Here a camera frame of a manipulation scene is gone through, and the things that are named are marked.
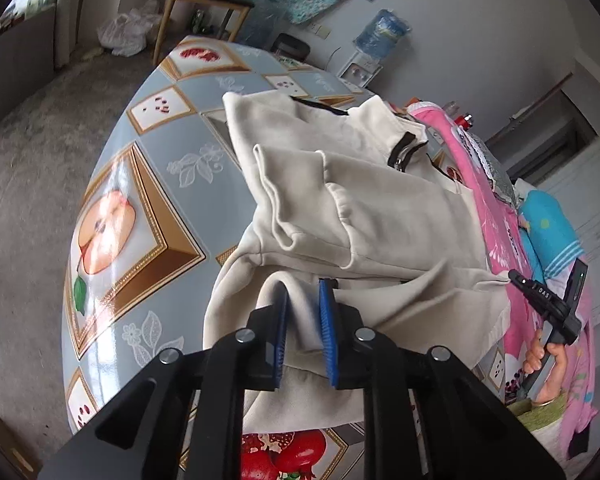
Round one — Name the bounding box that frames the person's right hand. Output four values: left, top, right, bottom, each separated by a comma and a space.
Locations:
522, 330, 568, 405

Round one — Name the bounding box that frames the blue pillow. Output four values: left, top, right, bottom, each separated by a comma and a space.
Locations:
518, 188, 584, 283

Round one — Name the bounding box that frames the beige hooded jacket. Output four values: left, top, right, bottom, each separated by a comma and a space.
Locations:
202, 91, 510, 434

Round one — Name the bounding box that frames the white plastic bag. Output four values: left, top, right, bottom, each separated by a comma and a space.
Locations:
97, 0, 162, 58

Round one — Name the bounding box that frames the black round bin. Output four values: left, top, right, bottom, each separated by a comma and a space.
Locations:
271, 32, 311, 62

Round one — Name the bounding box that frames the blue water jug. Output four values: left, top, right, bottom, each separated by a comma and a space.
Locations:
353, 9, 412, 61

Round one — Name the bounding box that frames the grey patterned cushion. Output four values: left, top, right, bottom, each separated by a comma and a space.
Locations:
458, 127, 518, 209

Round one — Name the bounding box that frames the wooden chair black seat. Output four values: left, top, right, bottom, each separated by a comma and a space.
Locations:
151, 0, 261, 66

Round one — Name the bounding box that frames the fruit pattern tablecloth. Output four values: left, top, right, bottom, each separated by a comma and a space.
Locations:
60, 34, 512, 480

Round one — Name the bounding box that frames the white water dispenser base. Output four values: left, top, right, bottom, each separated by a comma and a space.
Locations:
338, 51, 382, 88

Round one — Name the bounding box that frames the dark grey cabinet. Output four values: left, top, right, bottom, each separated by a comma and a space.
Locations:
0, 0, 57, 121

